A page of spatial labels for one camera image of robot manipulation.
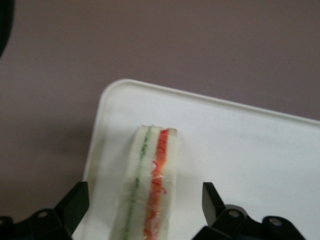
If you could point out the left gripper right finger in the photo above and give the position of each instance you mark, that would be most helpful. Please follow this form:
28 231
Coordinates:
232 225

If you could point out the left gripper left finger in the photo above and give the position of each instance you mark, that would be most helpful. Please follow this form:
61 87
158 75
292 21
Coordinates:
50 225

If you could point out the triangle sandwich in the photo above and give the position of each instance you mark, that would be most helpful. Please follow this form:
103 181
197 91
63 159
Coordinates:
150 180

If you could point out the beige plastic tray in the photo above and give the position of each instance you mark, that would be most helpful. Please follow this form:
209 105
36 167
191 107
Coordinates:
237 155

